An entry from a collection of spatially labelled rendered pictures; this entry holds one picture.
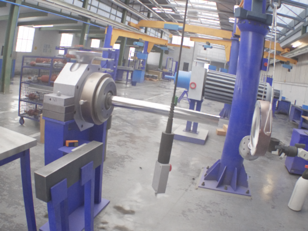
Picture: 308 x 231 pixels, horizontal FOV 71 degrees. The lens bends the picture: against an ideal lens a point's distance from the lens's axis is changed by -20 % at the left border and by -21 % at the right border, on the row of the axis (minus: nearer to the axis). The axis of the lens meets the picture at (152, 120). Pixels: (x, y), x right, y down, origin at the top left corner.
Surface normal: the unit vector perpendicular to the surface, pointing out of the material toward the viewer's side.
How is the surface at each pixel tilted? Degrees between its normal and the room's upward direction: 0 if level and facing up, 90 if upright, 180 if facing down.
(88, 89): 66
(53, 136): 90
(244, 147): 50
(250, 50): 90
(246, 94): 90
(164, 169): 90
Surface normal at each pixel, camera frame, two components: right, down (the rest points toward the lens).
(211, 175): 0.10, 0.23
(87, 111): -0.29, 0.51
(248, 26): -0.55, 0.68
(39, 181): -0.26, 0.17
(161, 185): 0.30, 0.25
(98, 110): 0.62, 0.45
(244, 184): -0.63, 0.07
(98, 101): 0.64, 0.22
